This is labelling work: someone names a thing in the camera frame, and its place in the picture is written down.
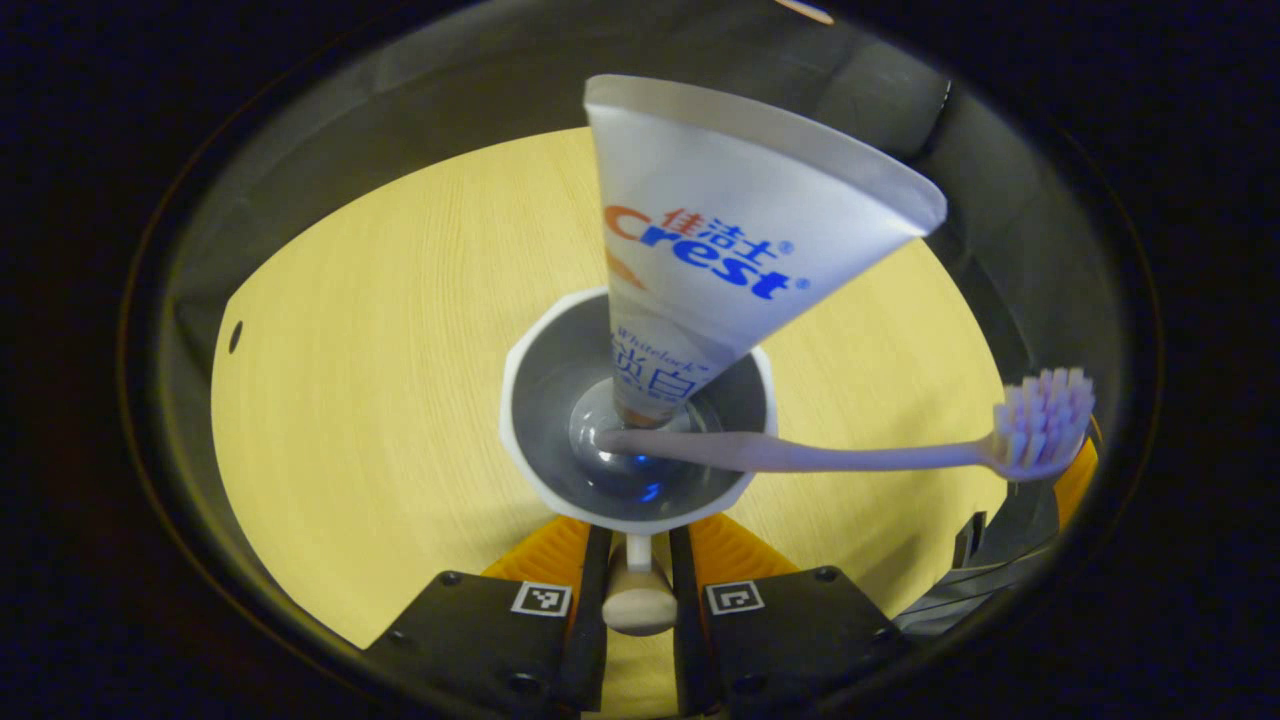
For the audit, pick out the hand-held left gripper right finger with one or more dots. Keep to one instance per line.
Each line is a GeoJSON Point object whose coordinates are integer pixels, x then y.
{"type": "Point", "coordinates": [800, 640]}

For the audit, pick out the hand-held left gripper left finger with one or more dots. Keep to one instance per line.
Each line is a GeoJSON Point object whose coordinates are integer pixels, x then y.
{"type": "Point", "coordinates": [480, 640]}

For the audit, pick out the white toothbrush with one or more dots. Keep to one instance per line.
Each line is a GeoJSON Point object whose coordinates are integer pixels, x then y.
{"type": "Point", "coordinates": [850, 457]}

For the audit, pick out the light wooden desktop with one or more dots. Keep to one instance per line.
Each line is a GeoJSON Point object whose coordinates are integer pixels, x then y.
{"type": "Point", "coordinates": [370, 400]}

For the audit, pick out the white toothpaste tube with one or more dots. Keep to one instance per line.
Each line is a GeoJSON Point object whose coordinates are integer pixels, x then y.
{"type": "Point", "coordinates": [740, 200]}

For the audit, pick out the black backdrop cloth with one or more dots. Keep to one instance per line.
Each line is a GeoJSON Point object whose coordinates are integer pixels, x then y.
{"type": "Point", "coordinates": [430, 110]}

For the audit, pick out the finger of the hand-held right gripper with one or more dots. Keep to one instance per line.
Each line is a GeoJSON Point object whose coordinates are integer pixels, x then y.
{"type": "Point", "coordinates": [1078, 485]}

